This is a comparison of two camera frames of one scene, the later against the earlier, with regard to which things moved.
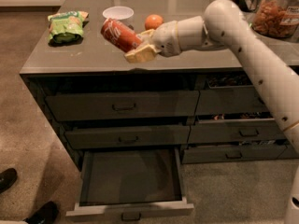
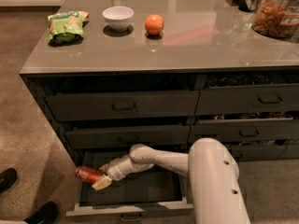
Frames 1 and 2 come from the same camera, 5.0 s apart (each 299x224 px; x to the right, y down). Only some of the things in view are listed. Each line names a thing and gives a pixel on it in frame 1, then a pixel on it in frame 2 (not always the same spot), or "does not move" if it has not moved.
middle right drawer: (224, 131) does not move
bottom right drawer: (237, 153) does not move
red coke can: (121, 36) to (88, 175)
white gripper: (165, 38) to (115, 171)
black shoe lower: (47, 214) does not move
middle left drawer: (111, 136) does not move
